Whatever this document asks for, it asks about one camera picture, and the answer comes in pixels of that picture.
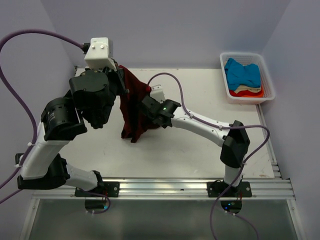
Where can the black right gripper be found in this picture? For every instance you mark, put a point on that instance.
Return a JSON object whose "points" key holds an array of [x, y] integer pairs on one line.
{"points": [[162, 102]]}

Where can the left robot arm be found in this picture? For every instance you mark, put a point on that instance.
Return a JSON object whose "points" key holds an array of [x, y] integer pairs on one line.
{"points": [[90, 98]]}

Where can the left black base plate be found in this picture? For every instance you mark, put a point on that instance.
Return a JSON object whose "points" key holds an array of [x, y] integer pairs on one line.
{"points": [[108, 189]]}

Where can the cream t shirt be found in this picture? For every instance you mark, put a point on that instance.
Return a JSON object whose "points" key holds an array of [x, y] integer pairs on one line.
{"points": [[243, 87]]}

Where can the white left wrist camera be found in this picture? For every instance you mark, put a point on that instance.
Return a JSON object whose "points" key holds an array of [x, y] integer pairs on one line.
{"points": [[100, 54]]}

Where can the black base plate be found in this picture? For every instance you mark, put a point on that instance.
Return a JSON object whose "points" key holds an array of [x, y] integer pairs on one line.
{"points": [[215, 188], [108, 189]]}

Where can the orange red t shirt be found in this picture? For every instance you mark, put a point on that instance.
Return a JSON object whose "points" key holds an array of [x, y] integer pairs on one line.
{"points": [[248, 93]]}

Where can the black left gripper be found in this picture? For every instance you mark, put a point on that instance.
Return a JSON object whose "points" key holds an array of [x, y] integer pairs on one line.
{"points": [[117, 76]]}

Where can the white plastic basket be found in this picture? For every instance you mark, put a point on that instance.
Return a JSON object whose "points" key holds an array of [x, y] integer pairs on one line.
{"points": [[246, 58]]}

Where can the dark red t shirt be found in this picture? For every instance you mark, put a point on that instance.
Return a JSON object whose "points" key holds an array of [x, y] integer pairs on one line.
{"points": [[135, 123]]}

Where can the blue t shirt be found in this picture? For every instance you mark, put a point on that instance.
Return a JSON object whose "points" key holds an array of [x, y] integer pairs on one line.
{"points": [[238, 74]]}

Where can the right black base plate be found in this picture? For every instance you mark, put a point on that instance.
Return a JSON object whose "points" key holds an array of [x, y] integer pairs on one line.
{"points": [[215, 188]]}

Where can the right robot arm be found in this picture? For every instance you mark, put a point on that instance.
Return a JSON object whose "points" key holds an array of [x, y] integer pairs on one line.
{"points": [[234, 143]]}

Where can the aluminium mounting rail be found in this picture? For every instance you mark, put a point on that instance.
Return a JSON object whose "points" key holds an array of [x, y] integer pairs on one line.
{"points": [[197, 189]]}

